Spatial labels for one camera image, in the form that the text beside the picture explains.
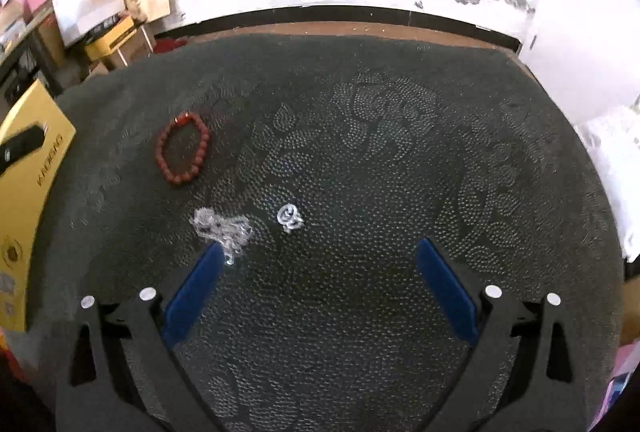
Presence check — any pink packet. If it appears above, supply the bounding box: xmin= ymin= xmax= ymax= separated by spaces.
xmin=597 ymin=342 xmax=638 ymax=428

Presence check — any yellow jewelry box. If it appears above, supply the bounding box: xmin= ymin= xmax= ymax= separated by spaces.
xmin=0 ymin=79 xmax=77 ymax=333

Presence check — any white cloth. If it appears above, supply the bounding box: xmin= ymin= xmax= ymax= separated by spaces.
xmin=574 ymin=94 xmax=640 ymax=263

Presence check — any silver ring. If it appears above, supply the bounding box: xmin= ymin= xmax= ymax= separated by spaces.
xmin=276 ymin=203 xmax=305 ymax=234

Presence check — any silver chain necklace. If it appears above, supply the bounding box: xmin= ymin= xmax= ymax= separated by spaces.
xmin=190 ymin=207 xmax=254 ymax=267

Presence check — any red bead bracelet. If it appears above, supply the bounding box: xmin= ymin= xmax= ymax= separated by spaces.
xmin=156 ymin=112 xmax=212 ymax=186

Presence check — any brown cardboard box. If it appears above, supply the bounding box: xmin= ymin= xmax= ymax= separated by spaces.
xmin=27 ymin=19 xmax=68 ymax=72

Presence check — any dark patterned table mat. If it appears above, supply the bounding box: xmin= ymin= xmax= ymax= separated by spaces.
xmin=27 ymin=33 xmax=627 ymax=432

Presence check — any red cloth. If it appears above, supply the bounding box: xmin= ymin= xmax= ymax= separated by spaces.
xmin=152 ymin=38 xmax=190 ymax=55

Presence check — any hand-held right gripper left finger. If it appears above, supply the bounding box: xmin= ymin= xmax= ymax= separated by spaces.
xmin=55 ymin=242 xmax=226 ymax=432

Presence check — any flat yellow box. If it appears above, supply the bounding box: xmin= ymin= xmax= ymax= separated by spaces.
xmin=84 ymin=16 xmax=151 ymax=62

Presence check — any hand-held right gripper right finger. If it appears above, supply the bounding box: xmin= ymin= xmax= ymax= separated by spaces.
xmin=417 ymin=238 xmax=592 ymax=432

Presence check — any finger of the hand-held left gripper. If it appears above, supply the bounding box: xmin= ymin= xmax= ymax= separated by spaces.
xmin=0 ymin=123 xmax=49 ymax=177

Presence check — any white cardboard box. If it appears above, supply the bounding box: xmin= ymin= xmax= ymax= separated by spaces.
xmin=51 ymin=0 xmax=126 ymax=47

